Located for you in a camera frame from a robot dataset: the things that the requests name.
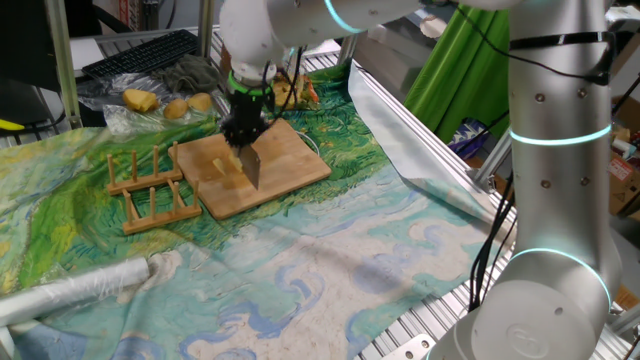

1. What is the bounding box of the clear plastic bag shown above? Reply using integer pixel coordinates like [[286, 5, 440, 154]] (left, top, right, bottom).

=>
[[77, 72, 231, 136]]

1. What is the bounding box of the whole brown potato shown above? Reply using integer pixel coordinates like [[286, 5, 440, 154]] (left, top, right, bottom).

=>
[[163, 98, 190, 120], [187, 92, 214, 113]]

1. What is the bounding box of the black cable strap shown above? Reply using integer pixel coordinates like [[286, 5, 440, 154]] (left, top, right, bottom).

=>
[[508, 30, 616, 51]]

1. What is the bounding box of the grey green rag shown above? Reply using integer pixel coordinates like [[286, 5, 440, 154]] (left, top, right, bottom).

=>
[[152, 53, 224, 94]]

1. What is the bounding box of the black tripod stand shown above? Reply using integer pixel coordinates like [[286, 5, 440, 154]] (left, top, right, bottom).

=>
[[612, 74, 640, 116]]

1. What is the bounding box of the steel cleaver knife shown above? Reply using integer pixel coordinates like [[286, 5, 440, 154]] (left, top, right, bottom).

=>
[[238, 143, 263, 190]]

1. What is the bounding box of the black keyboard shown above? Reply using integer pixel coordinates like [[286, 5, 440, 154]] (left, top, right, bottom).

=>
[[81, 28, 200, 81]]

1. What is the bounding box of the wooden peg rack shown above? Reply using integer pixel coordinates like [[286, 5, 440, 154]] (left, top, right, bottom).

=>
[[106, 141, 204, 236]]

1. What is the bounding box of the white paper sheet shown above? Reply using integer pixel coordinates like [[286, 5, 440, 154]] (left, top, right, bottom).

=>
[[69, 37, 104, 71]]

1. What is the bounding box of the wooden cutting board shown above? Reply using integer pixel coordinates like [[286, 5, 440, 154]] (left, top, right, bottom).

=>
[[167, 118, 333, 221]]

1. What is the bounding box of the black monitor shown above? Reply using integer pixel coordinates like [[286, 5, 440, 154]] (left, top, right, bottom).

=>
[[0, 0, 61, 94]]

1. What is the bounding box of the grey metal box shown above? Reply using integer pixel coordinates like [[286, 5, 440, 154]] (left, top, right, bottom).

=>
[[352, 19, 441, 91]]

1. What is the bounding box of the bag of chopped potato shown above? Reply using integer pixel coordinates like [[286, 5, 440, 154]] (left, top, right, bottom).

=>
[[272, 72, 321, 112]]

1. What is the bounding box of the black cable bundle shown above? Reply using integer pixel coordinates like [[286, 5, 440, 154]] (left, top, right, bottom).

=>
[[467, 172, 516, 311]]

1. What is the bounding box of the cardboard box red label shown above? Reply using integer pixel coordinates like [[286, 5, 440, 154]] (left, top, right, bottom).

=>
[[607, 152, 640, 216]]

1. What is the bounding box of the green curtain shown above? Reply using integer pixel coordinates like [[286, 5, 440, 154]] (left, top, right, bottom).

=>
[[403, 7, 511, 144]]

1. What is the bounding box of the aluminium corner plate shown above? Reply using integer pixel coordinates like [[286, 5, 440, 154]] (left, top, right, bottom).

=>
[[383, 333, 437, 360]]

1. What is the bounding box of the painted landscape tablecloth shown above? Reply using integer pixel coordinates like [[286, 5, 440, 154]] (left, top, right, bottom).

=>
[[0, 62, 521, 360]]

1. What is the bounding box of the aluminium frame post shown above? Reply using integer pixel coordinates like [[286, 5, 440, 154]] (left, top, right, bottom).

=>
[[43, 0, 84, 130], [197, 0, 216, 59], [472, 127, 514, 194]]

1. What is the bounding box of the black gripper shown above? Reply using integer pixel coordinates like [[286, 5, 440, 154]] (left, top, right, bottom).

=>
[[219, 92, 274, 149]]

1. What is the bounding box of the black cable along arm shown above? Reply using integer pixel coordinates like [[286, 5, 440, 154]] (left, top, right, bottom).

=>
[[452, 0, 616, 86]]

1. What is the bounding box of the red white striped object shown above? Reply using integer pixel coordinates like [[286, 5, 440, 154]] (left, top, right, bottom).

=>
[[118, 0, 142, 31]]

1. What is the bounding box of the clear plastic wrap roll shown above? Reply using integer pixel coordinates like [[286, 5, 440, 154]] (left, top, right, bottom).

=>
[[0, 256, 152, 329]]

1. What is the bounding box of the thick black cable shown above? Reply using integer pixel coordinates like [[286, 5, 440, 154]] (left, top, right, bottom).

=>
[[259, 47, 306, 121]]

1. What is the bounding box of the peeled cut yellow potato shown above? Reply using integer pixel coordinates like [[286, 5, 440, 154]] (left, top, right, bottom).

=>
[[122, 88, 160, 114]]

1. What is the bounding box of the blue patterned bag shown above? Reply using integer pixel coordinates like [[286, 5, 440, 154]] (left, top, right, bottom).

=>
[[448, 118, 494, 160]]

